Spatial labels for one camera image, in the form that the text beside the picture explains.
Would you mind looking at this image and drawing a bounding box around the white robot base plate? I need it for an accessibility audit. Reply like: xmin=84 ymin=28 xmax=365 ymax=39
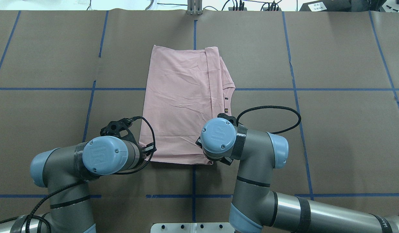
xmin=150 ymin=222 xmax=235 ymax=233

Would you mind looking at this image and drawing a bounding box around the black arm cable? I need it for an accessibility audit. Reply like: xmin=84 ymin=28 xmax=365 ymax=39
xmin=0 ymin=116 xmax=155 ymax=233
xmin=236 ymin=105 xmax=302 ymax=134

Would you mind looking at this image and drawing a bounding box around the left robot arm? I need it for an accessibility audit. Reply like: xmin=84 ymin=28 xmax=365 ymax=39
xmin=10 ymin=136 xmax=156 ymax=233

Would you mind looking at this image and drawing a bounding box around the aluminium frame post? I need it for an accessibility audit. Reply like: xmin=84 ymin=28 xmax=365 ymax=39
xmin=186 ymin=0 xmax=203 ymax=15

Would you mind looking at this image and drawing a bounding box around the pink Snoopy t-shirt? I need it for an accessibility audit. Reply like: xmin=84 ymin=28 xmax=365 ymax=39
xmin=139 ymin=45 xmax=236 ymax=165

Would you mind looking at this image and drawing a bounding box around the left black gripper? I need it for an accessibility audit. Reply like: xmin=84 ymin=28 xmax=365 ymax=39
xmin=141 ymin=142 xmax=157 ymax=162

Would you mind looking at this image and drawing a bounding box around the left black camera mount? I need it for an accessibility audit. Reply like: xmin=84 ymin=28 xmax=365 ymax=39
xmin=100 ymin=118 xmax=136 ymax=144

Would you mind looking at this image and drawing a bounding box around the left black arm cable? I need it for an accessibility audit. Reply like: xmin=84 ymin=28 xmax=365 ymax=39
xmin=0 ymin=116 xmax=155 ymax=233

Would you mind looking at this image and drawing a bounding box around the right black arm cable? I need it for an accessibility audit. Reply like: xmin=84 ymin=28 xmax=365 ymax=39
xmin=236 ymin=105 xmax=302 ymax=134

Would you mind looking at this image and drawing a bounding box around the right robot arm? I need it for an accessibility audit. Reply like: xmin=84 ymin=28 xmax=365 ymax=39
xmin=199 ymin=118 xmax=399 ymax=233

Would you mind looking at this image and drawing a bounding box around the black power strip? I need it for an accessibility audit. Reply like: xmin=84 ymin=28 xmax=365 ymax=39
xmin=224 ymin=2 xmax=282 ymax=11

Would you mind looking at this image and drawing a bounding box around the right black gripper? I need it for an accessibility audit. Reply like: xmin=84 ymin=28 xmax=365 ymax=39
xmin=195 ymin=138 xmax=233 ymax=166

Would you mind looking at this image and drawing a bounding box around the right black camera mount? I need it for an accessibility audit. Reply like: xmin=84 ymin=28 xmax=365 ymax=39
xmin=217 ymin=113 xmax=238 ymax=127

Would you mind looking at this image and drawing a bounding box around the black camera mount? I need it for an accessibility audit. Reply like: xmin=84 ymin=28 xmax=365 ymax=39
xmin=217 ymin=113 xmax=238 ymax=127
xmin=100 ymin=118 xmax=136 ymax=144

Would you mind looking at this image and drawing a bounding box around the black box with label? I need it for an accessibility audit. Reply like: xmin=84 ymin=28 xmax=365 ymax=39
xmin=298 ymin=0 xmax=352 ymax=12

